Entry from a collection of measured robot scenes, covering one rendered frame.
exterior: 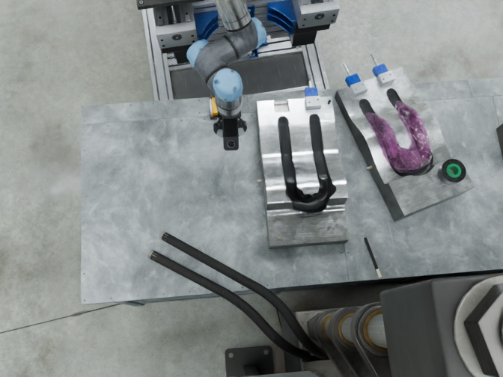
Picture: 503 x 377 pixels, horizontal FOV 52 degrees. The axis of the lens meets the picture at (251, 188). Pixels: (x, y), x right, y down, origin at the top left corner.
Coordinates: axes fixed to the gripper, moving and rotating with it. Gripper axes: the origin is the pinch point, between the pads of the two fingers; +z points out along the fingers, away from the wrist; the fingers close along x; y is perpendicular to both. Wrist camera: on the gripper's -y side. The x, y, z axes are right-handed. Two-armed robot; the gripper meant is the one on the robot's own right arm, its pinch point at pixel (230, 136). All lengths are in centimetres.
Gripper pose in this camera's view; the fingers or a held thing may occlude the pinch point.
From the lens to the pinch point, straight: 168.1
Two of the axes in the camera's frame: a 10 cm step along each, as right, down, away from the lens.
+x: -10.0, 0.8, -0.4
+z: -0.2, 2.6, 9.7
